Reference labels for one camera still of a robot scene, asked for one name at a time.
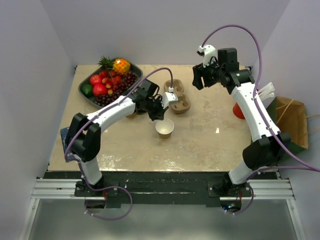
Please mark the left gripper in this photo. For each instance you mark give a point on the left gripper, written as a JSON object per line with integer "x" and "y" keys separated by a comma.
{"x": 160, "y": 114}

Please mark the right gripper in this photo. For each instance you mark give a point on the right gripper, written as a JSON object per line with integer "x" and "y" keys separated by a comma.
{"x": 199, "y": 71}

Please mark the single brown paper cup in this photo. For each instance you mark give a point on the single brown paper cup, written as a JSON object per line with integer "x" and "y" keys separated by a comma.
{"x": 164, "y": 128}

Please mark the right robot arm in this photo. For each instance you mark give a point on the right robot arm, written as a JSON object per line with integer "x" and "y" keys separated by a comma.
{"x": 222, "y": 66}

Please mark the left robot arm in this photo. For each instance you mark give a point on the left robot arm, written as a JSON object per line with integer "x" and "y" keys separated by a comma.
{"x": 82, "y": 142}

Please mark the stack of paper cups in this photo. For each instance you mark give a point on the stack of paper cups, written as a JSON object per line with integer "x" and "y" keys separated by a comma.
{"x": 131, "y": 116}

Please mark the stack of cup carriers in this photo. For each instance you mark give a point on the stack of cup carriers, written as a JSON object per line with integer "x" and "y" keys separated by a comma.
{"x": 183, "y": 104}

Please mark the purple grapes bunch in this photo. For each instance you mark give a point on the purple grapes bunch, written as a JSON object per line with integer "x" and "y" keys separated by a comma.
{"x": 116, "y": 86}

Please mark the red straw cup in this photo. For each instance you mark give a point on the red straw cup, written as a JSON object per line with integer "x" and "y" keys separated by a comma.
{"x": 238, "y": 112}

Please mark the toy pineapple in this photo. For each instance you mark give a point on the toy pineapple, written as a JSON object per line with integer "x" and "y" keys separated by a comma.
{"x": 120, "y": 65}

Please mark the red apple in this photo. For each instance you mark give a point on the red apple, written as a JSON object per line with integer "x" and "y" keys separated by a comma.
{"x": 99, "y": 89}
{"x": 95, "y": 79}

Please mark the green lime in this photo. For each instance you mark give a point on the green lime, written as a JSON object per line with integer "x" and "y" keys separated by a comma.
{"x": 87, "y": 90}

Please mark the green paper bag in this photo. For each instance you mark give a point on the green paper bag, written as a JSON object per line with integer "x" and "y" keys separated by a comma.
{"x": 290, "y": 117}

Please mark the blue card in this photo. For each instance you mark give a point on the blue card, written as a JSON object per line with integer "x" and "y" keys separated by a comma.
{"x": 64, "y": 136}

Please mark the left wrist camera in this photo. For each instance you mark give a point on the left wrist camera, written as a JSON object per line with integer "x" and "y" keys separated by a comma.
{"x": 171, "y": 98}

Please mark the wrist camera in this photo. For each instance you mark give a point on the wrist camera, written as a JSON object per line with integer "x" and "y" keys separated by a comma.
{"x": 208, "y": 52}
{"x": 171, "y": 98}

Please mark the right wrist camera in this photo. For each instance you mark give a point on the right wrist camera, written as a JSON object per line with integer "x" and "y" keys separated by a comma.
{"x": 208, "y": 52}

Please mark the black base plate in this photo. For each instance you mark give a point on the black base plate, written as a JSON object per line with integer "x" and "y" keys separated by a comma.
{"x": 156, "y": 188}

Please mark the aluminium rail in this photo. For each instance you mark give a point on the aluminium rail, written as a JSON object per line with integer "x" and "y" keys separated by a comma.
{"x": 271, "y": 189}

